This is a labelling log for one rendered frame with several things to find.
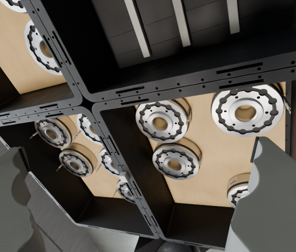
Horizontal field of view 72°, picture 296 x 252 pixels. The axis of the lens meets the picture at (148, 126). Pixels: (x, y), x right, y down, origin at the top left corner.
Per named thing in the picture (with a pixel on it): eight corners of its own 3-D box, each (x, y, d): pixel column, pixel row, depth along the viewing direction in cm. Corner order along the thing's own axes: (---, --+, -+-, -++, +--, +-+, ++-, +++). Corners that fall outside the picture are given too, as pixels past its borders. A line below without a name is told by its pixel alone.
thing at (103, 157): (92, 149, 50) (91, 150, 50) (125, 145, 45) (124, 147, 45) (111, 177, 55) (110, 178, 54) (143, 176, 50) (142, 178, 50)
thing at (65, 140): (28, 115, 50) (26, 116, 50) (59, 114, 47) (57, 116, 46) (48, 146, 56) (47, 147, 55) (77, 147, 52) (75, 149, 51)
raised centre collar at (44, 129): (40, 125, 50) (38, 126, 50) (54, 124, 49) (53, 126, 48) (49, 140, 53) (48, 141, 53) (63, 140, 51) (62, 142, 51)
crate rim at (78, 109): (-6, 117, 47) (-16, 123, 45) (94, 97, 33) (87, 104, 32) (79, 218, 66) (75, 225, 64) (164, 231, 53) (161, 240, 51)
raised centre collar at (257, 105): (265, 121, 31) (266, 124, 31) (231, 126, 34) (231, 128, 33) (261, 93, 29) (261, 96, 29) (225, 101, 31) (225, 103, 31)
